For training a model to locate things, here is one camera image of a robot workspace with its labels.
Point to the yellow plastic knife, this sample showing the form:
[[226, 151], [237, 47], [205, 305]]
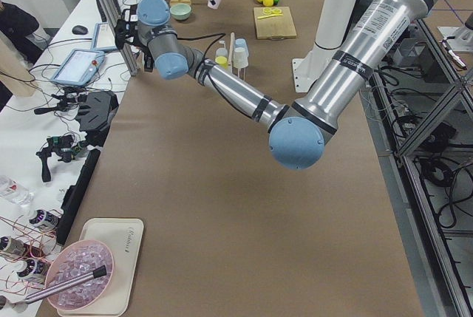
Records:
[[268, 16]]

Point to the lemon slice upper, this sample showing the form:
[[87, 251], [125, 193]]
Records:
[[267, 11]]

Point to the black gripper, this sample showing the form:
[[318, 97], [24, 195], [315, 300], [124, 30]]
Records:
[[124, 35]]

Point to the person in black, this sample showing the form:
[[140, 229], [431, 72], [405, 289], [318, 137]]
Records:
[[17, 50]]

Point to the white wire cup holder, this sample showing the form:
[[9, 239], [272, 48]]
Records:
[[240, 73]]

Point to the white plastic cup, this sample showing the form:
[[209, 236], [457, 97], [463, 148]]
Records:
[[240, 58]]

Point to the light green bowl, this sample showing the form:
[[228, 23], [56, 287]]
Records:
[[180, 11]]

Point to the blue teach pendant far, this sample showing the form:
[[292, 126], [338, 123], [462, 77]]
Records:
[[103, 38]]

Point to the pink bowl with ice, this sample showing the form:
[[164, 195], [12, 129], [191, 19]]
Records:
[[79, 258]]

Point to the cream plastic tray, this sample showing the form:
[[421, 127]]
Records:
[[123, 237]]

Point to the wooden cutting board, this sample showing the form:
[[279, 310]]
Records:
[[274, 28]]

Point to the yellow plastic cup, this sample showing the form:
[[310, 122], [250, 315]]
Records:
[[222, 61]]

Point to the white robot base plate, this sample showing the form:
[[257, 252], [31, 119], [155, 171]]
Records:
[[305, 72]]

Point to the black computer mouse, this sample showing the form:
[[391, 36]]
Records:
[[79, 30]]

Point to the blue teach pendant near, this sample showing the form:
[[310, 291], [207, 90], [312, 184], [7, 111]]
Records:
[[79, 67]]

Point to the grey plastic cup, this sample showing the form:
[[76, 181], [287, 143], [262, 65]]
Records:
[[221, 52]]

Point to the blue teach pendant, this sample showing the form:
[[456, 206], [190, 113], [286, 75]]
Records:
[[103, 38], [79, 67]]

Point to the light blue plastic cup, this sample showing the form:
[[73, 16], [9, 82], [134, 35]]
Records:
[[240, 42]]

